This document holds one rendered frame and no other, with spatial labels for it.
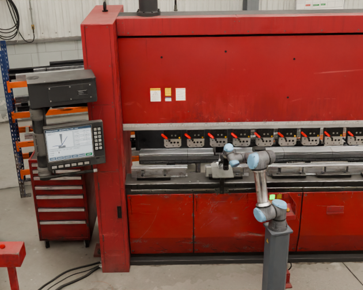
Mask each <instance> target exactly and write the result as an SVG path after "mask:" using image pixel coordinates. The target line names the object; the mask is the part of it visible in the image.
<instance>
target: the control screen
mask: <svg viewBox="0 0 363 290"><path fill-rule="evenodd" d="M46 141H47V150H48V158H49V162H51V161H58V160H64V159H71V158H79V157H88V156H92V155H93V146H92V133H91V126H90V125H88V126H83V127H74V128H64V129H55V130H50V131H46ZM58 151H61V154H57V152H58Z"/></svg>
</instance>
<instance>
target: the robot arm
mask: <svg viewBox="0 0 363 290"><path fill-rule="evenodd" d="M220 154H221V156H220V159H221V160H220V159H219V160H218V166H219V167H220V166H221V165H222V164H223V170H229V165H231V167H237V166H238V165H239V163H242V162H246V161H247V164H248V167H249V168H250V169H251V170H252V171H253V172H254V178H255V188H256V196H257V203H256V208H255V209H254V216H255V218H256V219H257V221H259V222H266V221H268V220H269V225H268V227H269V229H270V230H271V231H274V232H284V231H286V230H287V229H288V224H287V221H286V210H287V203H286V202H284V201H283V200H279V199H275V200H273V201H272V204H271V203H270V202H269V198H268V193H267V184H266V173H265V171H266V169H267V165H270V164H272V163H274V161H275V159H276V154H275V152H274V151H272V150H264V151H259V152H250V151H249V152H244V153H241V154H235V152H234V151H233V145H232V144H230V143H227V144H226V145H225V146H224V149H223V152H221V153H220Z"/></svg>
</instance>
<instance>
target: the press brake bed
mask: <svg viewBox="0 0 363 290"><path fill-rule="evenodd" d="M287 192H290V196H291V197H292V199H293V200H294V202H295V203H296V204H297V205H296V217H295V220H287V224H288V226H289V227H290V228H291V229H292V230H293V233H291V234H290V239H289V252H288V261H290V262H291V263H299V262H363V185H333V186H267V193H268V194H274V193H287ZM126 202H127V220H128V238H129V244H130V254H131V259H130V265H197V264H263V258H264V239H265V227H264V225H263V223H265V222H259V221H257V219H256V218H255V216H254V209H255V208H256V203H257V196H256V188H255V187H224V194H220V188H144V189H126ZM334 206H344V209H343V212H344V213H343V214H327V207H334ZM266 222H269V220H268V221H266Z"/></svg>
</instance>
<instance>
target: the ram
mask: <svg viewBox="0 0 363 290"><path fill-rule="evenodd" d="M118 55H119V74H120V92H121V102H122V120H123V124H160V123H237V122H276V121H352V120H363V33H295V34H255V35H177V36H118ZM153 88H160V90H161V101H150V89H153ZM165 88H171V96H165ZM175 88H186V100H185V101H176V90H175ZM166 97H171V101H165V98H166ZM330 127H363V124H315V125H238V126H199V127H123V130H124V131H139V130H177V129H254V128H330Z"/></svg>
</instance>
